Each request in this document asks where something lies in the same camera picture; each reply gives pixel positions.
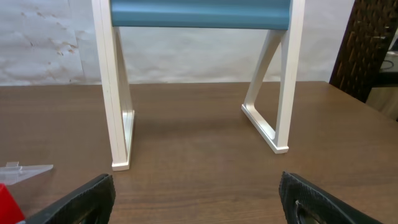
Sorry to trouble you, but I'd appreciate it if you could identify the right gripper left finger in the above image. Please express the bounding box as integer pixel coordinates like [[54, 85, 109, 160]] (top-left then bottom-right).
[[25, 173, 117, 224]]

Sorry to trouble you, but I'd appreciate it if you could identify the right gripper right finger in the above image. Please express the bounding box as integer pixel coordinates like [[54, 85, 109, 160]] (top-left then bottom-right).
[[278, 170, 385, 224]]

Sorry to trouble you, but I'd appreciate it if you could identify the red and yellow tip box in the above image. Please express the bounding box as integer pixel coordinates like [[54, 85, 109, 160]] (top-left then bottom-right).
[[0, 161, 55, 224]]

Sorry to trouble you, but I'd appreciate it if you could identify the white and blue stand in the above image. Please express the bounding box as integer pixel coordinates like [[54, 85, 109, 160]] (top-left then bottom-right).
[[91, 0, 306, 172]]

